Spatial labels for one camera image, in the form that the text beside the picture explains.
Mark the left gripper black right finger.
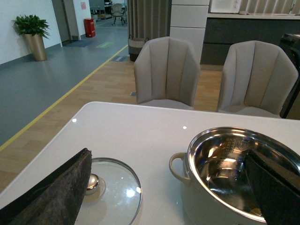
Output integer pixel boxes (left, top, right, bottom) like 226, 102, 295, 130
244, 150, 300, 225

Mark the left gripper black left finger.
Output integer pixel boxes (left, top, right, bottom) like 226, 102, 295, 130
0, 148, 92, 225

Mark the glass pot lid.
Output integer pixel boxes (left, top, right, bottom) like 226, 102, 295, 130
75, 157, 142, 225

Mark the white electric cooking pot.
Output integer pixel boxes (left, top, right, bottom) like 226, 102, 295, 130
170, 127, 300, 225

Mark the right beige upholstered chair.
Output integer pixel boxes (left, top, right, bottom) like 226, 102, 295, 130
217, 40, 298, 118

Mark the beige upholstered chair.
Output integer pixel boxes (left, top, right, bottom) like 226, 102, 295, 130
134, 37, 200, 110
217, 40, 298, 118

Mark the left beige upholstered chair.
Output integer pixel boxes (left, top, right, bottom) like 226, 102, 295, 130
134, 37, 200, 110

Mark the dark kitchen counter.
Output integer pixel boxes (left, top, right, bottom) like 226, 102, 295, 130
200, 15, 300, 65

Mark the potted green plant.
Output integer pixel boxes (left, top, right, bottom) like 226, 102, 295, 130
13, 15, 49, 61

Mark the woven basket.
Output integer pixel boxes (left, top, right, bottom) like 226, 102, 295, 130
128, 35, 149, 61

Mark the red bin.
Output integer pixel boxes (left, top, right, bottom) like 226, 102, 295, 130
84, 18, 96, 38

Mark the white microwave oven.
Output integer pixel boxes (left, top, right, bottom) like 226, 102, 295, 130
209, 0, 241, 14

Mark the white cabinet column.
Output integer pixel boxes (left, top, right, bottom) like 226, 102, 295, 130
170, 0, 209, 61

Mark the office chair far background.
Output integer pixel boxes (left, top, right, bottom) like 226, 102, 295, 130
112, 3, 124, 25

